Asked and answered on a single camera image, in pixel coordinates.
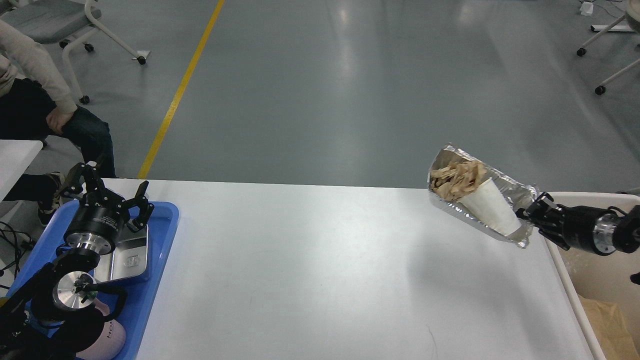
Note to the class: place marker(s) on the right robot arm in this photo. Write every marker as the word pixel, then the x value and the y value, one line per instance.
pixel 626 237

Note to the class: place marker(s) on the grey office chair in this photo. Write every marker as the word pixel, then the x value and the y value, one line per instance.
pixel 69 24

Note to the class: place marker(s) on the white paper cup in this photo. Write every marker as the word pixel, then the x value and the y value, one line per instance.
pixel 488 205

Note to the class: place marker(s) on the person in beige sweater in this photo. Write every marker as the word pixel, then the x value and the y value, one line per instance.
pixel 36 102

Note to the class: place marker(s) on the white side table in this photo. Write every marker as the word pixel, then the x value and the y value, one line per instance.
pixel 15 157

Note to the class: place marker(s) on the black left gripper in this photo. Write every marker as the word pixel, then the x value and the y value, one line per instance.
pixel 93 226

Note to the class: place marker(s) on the aluminium foil tray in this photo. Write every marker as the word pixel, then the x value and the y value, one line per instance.
pixel 517 195

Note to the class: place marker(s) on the blue plastic tray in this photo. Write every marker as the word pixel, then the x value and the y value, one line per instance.
pixel 141 290

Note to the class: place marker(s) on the pink mug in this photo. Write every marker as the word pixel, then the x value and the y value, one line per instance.
pixel 98 339

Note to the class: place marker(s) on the brown paper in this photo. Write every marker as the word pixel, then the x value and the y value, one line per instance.
pixel 610 329
pixel 457 179

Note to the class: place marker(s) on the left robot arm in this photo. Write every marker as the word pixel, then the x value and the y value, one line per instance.
pixel 62 308

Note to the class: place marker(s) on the stainless steel rectangular dish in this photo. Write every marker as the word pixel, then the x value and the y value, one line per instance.
pixel 129 263

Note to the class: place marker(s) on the brown paper in bin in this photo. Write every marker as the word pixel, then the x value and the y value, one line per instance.
pixel 610 329

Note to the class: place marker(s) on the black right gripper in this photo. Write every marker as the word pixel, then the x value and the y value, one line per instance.
pixel 586 228

